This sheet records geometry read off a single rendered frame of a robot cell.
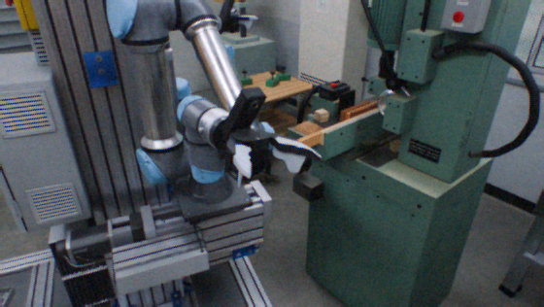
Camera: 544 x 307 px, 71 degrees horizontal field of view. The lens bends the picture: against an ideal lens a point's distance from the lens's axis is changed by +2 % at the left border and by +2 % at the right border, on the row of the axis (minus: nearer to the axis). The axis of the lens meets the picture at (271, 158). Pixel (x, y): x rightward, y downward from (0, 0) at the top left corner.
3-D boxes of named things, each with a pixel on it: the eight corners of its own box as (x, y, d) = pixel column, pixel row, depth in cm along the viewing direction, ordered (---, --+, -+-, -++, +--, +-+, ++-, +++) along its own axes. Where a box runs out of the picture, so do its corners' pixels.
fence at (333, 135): (414, 105, 172) (417, 93, 170) (418, 106, 171) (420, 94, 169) (323, 145, 139) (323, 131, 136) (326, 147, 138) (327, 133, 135)
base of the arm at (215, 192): (193, 209, 119) (190, 182, 114) (184, 184, 131) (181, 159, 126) (239, 197, 124) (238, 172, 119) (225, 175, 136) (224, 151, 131)
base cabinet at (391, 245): (357, 234, 230) (372, 129, 195) (449, 294, 192) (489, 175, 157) (303, 270, 205) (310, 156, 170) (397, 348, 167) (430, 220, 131)
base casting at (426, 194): (372, 129, 195) (375, 113, 190) (489, 175, 156) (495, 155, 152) (311, 157, 170) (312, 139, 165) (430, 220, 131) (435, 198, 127)
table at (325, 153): (361, 100, 195) (362, 88, 192) (415, 119, 175) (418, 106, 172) (271, 133, 161) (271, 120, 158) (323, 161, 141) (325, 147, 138)
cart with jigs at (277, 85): (273, 122, 374) (274, 57, 342) (314, 143, 335) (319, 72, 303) (217, 141, 338) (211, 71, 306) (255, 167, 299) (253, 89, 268)
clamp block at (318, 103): (331, 105, 181) (333, 87, 176) (354, 114, 172) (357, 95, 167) (310, 114, 172) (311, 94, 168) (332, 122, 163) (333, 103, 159)
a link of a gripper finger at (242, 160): (249, 202, 59) (250, 175, 68) (252, 169, 57) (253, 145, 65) (228, 201, 59) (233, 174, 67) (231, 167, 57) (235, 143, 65)
